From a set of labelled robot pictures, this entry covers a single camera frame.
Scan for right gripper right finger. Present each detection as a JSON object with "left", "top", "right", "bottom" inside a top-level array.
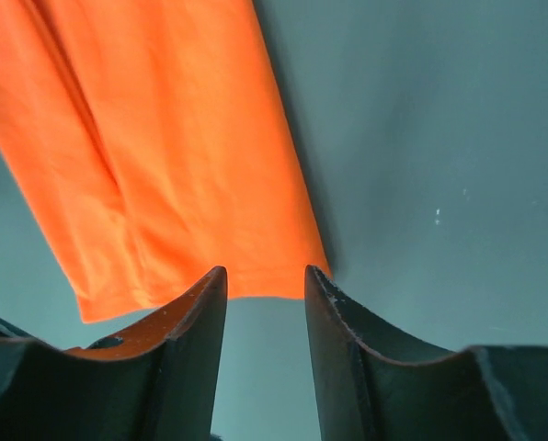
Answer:
[{"left": 304, "top": 266, "right": 548, "bottom": 440}]

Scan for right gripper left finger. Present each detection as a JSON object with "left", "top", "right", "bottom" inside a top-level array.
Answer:
[{"left": 0, "top": 266, "right": 227, "bottom": 440}]

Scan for orange t shirt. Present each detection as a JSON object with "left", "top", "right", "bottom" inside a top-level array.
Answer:
[{"left": 0, "top": 1, "right": 327, "bottom": 323}]

